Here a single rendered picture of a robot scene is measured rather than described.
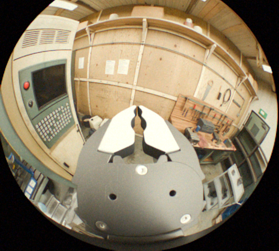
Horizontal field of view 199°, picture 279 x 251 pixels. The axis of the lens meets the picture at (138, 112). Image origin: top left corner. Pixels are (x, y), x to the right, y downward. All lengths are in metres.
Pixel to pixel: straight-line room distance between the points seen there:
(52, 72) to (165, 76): 1.56
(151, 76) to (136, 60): 0.41
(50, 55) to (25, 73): 0.25
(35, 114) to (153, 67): 1.67
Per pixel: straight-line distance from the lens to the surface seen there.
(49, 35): 0.84
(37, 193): 1.18
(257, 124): 3.70
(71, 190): 1.12
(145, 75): 1.55
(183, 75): 1.62
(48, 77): 0.76
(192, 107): 1.76
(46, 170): 0.44
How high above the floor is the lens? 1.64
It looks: 31 degrees down
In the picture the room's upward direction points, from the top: 12 degrees clockwise
